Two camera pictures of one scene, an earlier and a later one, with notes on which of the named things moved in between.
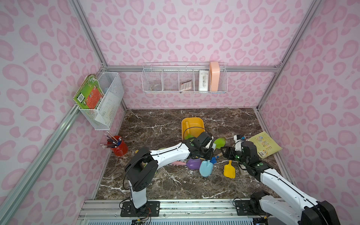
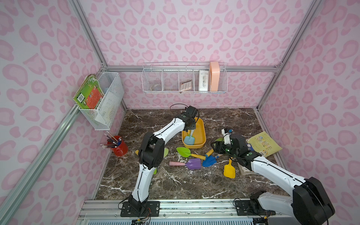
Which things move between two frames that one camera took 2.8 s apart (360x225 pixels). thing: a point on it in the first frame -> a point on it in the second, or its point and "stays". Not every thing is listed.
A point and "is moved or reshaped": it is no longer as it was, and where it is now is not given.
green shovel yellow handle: x=220 y=142 stays
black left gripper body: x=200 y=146 -> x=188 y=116
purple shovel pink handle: x=193 y=163 stays
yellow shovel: x=229 y=170 stays
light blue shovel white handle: x=206 y=168 is moved or reshaped
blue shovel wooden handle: x=213 y=160 stays
